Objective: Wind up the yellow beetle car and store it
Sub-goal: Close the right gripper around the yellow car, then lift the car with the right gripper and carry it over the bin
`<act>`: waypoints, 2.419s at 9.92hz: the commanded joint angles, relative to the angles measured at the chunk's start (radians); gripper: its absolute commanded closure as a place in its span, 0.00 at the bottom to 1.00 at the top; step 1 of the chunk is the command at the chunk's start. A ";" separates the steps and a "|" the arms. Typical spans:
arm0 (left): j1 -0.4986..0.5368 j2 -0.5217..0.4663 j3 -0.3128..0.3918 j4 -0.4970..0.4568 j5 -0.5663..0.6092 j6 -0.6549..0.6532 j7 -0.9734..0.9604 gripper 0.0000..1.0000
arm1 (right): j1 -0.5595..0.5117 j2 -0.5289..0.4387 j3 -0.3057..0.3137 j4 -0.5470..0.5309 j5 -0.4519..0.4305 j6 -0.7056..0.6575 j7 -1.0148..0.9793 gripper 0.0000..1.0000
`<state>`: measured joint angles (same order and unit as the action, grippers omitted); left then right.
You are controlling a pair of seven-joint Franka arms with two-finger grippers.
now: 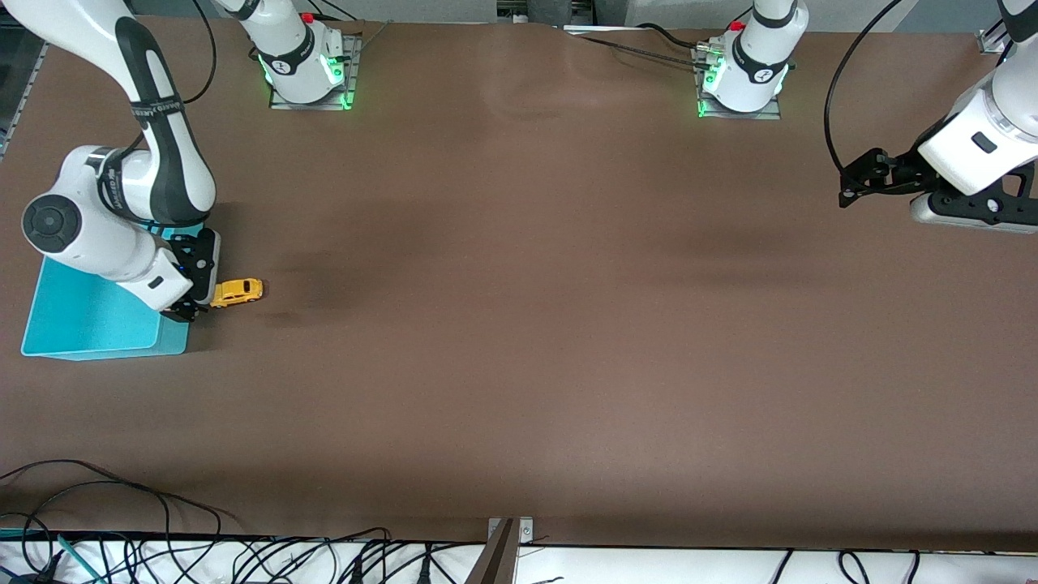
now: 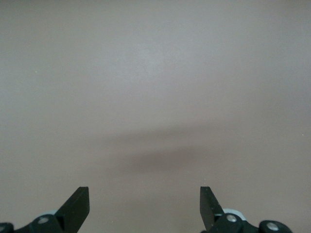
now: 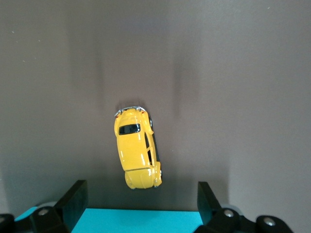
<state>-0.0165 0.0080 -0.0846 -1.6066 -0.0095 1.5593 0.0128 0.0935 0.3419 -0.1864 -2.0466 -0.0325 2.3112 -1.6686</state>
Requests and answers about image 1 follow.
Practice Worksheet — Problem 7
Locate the metal mount bracket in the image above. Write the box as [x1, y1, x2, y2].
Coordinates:
[466, 517, 534, 584]

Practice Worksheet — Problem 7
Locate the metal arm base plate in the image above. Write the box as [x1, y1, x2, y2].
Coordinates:
[696, 45, 783, 121]
[269, 34, 359, 111]

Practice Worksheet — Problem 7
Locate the turquoise plastic bin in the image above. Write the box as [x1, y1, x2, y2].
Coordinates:
[21, 225, 204, 360]

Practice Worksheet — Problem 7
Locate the yellow beetle toy car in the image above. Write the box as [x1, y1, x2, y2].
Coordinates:
[209, 277, 265, 310]

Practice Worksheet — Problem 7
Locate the black cable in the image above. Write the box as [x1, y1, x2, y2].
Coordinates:
[227, 527, 392, 584]
[824, 0, 905, 175]
[580, 23, 706, 70]
[182, 0, 218, 106]
[0, 460, 244, 584]

